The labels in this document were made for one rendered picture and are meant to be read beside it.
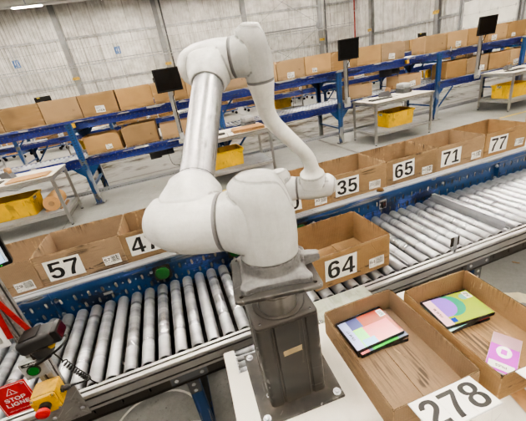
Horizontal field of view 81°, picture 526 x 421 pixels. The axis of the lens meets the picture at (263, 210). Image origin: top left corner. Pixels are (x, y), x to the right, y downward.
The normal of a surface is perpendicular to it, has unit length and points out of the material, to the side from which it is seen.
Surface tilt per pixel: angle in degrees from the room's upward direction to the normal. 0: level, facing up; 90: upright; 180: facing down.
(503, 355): 0
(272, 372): 90
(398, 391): 1
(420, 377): 1
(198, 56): 44
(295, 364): 90
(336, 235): 89
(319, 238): 89
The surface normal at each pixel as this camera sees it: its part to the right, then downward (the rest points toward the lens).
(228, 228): -0.24, 0.24
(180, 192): -0.20, -0.47
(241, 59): 0.04, 0.60
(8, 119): 0.33, 0.35
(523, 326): -0.95, 0.23
